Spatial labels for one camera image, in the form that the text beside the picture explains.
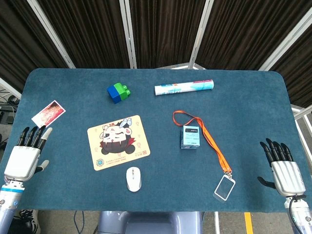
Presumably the cartoon printed mouse pad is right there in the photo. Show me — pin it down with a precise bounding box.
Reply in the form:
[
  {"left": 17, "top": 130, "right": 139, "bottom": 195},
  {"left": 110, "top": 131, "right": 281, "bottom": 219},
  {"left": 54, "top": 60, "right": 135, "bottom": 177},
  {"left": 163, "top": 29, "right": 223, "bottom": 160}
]
[{"left": 87, "top": 115, "right": 151, "bottom": 171}]

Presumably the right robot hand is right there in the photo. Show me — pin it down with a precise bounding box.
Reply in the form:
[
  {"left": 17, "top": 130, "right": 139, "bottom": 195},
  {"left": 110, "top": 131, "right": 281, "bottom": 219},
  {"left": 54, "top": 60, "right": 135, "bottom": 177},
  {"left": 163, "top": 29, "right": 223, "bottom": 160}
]
[{"left": 257, "top": 138, "right": 307, "bottom": 197}]

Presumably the black floor cable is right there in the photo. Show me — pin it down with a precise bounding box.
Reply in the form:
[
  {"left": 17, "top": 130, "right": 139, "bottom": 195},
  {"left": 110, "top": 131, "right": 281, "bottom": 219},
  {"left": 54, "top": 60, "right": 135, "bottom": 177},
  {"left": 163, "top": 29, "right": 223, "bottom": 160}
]
[{"left": 0, "top": 89, "right": 20, "bottom": 106}]

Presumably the blue toy brick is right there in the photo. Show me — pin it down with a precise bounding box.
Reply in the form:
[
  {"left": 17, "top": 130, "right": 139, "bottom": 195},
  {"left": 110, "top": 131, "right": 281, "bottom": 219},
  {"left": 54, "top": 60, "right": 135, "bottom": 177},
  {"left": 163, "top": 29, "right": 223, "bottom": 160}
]
[{"left": 106, "top": 84, "right": 122, "bottom": 105}]

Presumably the black and white sneaker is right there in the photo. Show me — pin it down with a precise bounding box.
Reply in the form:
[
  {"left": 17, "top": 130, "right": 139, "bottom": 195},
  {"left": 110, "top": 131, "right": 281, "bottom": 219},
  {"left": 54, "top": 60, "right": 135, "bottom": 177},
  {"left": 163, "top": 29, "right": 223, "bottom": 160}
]
[{"left": 18, "top": 209, "right": 40, "bottom": 234}]

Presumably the light blue carton box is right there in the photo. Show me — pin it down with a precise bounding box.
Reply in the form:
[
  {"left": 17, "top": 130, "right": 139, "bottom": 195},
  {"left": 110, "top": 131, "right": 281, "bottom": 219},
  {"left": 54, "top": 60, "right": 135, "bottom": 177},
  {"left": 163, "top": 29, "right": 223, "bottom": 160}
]
[{"left": 180, "top": 126, "right": 201, "bottom": 150}]

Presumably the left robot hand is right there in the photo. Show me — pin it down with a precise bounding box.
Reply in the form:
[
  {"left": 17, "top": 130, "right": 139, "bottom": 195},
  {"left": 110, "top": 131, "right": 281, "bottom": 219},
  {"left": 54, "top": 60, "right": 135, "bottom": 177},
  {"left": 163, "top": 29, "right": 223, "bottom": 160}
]
[{"left": 3, "top": 125, "right": 53, "bottom": 182}]

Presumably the white partition frame post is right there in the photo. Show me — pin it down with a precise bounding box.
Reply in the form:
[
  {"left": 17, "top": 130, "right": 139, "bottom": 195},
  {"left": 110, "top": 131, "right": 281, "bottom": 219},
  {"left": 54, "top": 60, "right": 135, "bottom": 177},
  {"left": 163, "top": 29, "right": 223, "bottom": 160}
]
[
  {"left": 26, "top": 0, "right": 76, "bottom": 69},
  {"left": 258, "top": 9, "right": 312, "bottom": 71},
  {"left": 189, "top": 0, "right": 215, "bottom": 70},
  {"left": 118, "top": 0, "right": 137, "bottom": 69}
]

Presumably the blue felt table cloth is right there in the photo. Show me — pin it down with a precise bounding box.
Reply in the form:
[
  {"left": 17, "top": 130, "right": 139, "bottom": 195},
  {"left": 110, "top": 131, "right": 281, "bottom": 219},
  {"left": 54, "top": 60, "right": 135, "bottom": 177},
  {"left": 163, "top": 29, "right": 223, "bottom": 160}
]
[{"left": 3, "top": 67, "right": 303, "bottom": 213}]

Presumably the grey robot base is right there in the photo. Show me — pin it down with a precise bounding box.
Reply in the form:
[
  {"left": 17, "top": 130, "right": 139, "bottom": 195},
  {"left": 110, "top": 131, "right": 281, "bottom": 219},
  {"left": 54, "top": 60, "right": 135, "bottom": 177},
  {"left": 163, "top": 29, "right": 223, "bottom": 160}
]
[{"left": 97, "top": 211, "right": 203, "bottom": 234}]

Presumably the orange lanyard strap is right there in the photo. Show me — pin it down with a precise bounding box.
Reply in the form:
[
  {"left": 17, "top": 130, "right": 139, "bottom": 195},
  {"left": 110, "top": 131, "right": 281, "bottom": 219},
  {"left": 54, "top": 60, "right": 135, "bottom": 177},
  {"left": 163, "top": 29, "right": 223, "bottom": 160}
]
[{"left": 173, "top": 111, "right": 232, "bottom": 175}]

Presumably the white computer mouse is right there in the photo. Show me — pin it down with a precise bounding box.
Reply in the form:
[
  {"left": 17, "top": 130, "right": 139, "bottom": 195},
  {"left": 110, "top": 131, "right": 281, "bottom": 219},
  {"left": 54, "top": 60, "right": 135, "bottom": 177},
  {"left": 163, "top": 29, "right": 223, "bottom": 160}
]
[{"left": 126, "top": 167, "right": 142, "bottom": 193}]

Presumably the blue floor cable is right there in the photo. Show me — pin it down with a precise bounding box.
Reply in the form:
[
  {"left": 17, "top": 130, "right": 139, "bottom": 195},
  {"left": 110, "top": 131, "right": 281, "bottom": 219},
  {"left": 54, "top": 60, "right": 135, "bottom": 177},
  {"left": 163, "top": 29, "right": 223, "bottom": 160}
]
[{"left": 73, "top": 211, "right": 85, "bottom": 234}]

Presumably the white and teal paper tube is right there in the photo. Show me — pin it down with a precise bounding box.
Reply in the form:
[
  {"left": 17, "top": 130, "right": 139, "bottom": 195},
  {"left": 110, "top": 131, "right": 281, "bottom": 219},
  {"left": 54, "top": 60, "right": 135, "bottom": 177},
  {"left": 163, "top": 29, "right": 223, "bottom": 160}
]
[{"left": 154, "top": 78, "right": 215, "bottom": 97}]

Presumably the green toy brick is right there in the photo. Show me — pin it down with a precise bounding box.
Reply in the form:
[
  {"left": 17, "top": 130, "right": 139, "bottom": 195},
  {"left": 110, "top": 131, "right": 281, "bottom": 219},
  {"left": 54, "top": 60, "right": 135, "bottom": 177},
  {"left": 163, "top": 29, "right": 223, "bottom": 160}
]
[{"left": 114, "top": 82, "right": 131, "bottom": 99}]

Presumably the dark pleated partition panel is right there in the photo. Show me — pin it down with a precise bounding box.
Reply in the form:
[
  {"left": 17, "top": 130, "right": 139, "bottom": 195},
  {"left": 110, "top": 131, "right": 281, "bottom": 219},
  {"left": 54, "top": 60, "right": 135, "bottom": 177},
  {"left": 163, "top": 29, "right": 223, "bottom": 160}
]
[
  {"left": 36, "top": 0, "right": 131, "bottom": 69},
  {"left": 196, "top": 0, "right": 312, "bottom": 70},
  {"left": 0, "top": 0, "right": 69, "bottom": 93},
  {"left": 128, "top": 0, "right": 207, "bottom": 69},
  {"left": 270, "top": 31, "right": 312, "bottom": 108}
]

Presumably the clear white badge holder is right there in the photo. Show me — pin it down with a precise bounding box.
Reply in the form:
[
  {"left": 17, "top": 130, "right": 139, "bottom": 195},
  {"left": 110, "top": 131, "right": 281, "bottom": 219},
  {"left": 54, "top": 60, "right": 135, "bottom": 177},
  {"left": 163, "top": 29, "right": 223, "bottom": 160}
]
[{"left": 214, "top": 174, "right": 236, "bottom": 201}]

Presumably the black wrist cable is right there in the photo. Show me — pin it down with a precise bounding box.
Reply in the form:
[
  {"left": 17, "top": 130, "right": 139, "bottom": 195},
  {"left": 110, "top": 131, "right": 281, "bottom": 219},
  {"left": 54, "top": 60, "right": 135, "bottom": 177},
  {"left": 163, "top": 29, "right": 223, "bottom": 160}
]
[{"left": 288, "top": 194, "right": 307, "bottom": 234}]

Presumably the red and white photo card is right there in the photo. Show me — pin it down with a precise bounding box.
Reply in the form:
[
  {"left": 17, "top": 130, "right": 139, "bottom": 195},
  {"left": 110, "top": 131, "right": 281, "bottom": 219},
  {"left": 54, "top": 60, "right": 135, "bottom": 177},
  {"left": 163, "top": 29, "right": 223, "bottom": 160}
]
[{"left": 31, "top": 99, "right": 66, "bottom": 128}]

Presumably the white metal frame rail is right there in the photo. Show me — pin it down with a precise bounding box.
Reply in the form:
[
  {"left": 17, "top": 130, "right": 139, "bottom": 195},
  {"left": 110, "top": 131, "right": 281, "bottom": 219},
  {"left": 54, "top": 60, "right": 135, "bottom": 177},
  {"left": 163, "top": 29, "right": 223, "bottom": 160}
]
[
  {"left": 0, "top": 77, "right": 22, "bottom": 99},
  {"left": 291, "top": 103, "right": 312, "bottom": 159}
]

